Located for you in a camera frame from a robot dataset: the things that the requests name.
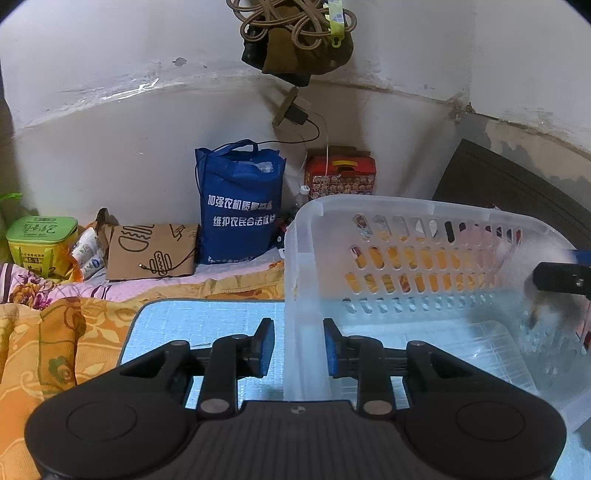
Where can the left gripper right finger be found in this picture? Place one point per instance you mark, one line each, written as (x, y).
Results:
(363, 359)

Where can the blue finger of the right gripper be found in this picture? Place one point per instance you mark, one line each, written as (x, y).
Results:
(565, 277)

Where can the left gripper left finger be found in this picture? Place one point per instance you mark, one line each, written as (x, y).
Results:
(230, 359)

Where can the white taped ball bundle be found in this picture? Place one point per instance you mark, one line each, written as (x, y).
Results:
(555, 309)

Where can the clear plastic laundry basket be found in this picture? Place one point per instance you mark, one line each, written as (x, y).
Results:
(399, 270)

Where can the dark wooden headboard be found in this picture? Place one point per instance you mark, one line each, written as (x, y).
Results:
(480, 177)

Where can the brown paper food bag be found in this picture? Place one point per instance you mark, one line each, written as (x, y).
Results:
(152, 251)

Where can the blue tote bag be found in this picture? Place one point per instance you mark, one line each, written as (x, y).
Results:
(240, 187)

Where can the white snack packets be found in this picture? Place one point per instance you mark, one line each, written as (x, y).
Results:
(88, 255)

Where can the orange floral blanket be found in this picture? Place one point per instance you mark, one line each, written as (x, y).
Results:
(57, 336)

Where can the red cartoon gift box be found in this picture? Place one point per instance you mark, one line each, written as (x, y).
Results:
(341, 170)

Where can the green yellow lidded box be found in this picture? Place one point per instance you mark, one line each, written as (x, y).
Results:
(42, 244)

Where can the brown hanging bag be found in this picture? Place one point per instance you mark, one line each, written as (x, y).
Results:
(295, 40)

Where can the black wall charger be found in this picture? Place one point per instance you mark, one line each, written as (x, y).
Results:
(295, 114)

